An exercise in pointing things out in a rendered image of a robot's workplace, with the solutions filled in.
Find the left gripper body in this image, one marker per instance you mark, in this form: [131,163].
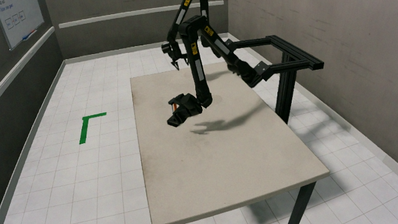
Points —
[180,118]

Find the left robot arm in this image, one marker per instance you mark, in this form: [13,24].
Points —
[188,33]

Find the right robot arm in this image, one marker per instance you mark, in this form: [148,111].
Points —
[172,44]

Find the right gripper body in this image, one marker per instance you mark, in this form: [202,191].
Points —
[178,55]

